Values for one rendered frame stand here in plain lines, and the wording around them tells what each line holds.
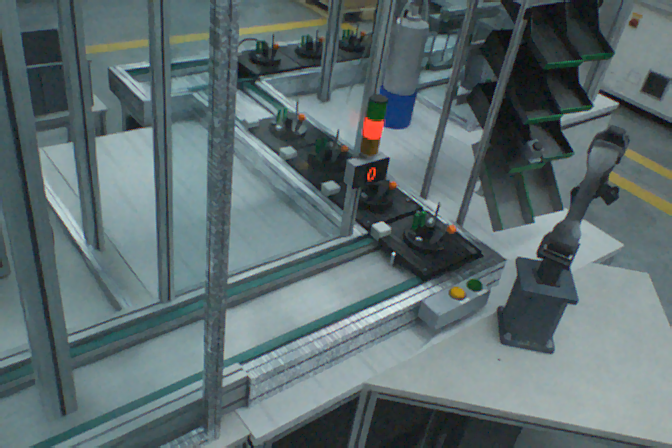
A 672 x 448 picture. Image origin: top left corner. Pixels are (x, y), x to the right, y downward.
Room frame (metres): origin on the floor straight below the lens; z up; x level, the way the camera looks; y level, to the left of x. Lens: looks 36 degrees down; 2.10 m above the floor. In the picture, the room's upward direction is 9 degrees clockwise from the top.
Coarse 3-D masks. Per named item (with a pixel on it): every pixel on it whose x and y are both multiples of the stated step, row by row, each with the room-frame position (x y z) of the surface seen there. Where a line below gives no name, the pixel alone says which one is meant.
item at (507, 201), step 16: (496, 160) 1.83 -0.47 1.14; (480, 176) 1.76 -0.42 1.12; (496, 176) 1.79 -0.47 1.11; (512, 176) 1.82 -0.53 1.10; (496, 192) 1.76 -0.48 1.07; (512, 192) 1.78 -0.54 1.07; (496, 208) 1.68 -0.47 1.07; (512, 208) 1.75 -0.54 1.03; (528, 208) 1.74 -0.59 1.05; (496, 224) 1.66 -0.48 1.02; (512, 224) 1.71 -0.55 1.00
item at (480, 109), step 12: (480, 84) 1.87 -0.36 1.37; (492, 84) 1.90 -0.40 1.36; (468, 96) 1.88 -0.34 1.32; (480, 96) 1.84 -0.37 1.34; (492, 96) 1.94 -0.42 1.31; (480, 108) 1.83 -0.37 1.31; (504, 108) 1.91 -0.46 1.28; (480, 120) 1.81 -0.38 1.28; (504, 120) 1.86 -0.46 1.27; (516, 120) 1.87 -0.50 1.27; (492, 132) 1.76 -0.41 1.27; (504, 132) 1.82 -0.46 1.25; (516, 132) 1.84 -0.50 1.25; (528, 132) 1.82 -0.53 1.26; (492, 144) 1.75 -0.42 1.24; (504, 144) 1.77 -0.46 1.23; (504, 156) 1.71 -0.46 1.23; (516, 156) 1.75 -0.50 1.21; (540, 156) 1.76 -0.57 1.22; (504, 168) 1.69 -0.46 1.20; (516, 168) 1.69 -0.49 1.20; (528, 168) 1.71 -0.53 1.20; (540, 168) 1.74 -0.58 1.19
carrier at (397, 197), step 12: (384, 180) 1.89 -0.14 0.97; (372, 192) 1.76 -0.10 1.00; (384, 192) 1.78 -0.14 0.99; (396, 192) 1.83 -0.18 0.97; (360, 204) 1.71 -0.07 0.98; (372, 204) 1.71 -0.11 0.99; (384, 204) 1.72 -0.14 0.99; (396, 204) 1.76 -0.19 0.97; (408, 204) 1.77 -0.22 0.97; (360, 216) 1.66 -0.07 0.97; (372, 216) 1.67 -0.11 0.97; (384, 216) 1.68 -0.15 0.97; (396, 216) 1.69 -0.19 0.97
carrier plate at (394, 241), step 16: (400, 224) 1.65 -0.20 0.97; (384, 240) 1.55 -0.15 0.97; (400, 240) 1.57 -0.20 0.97; (464, 240) 1.62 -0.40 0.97; (400, 256) 1.49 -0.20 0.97; (416, 256) 1.50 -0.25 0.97; (432, 256) 1.51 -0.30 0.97; (448, 256) 1.53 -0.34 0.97; (464, 256) 1.54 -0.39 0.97; (416, 272) 1.44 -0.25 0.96; (432, 272) 1.44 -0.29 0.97
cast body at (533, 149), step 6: (516, 144) 1.78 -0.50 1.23; (522, 144) 1.77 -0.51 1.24; (528, 144) 1.73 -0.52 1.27; (534, 144) 1.72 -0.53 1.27; (540, 144) 1.73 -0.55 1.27; (522, 150) 1.74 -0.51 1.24; (528, 150) 1.72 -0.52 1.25; (534, 150) 1.71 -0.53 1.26; (540, 150) 1.72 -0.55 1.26; (522, 156) 1.73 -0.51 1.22; (528, 156) 1.72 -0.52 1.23; (534, 156) 1.71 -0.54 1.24; (522, 162) 1.73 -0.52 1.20; (528, 162) 1.71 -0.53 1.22; (534, 162) 1.71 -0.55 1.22
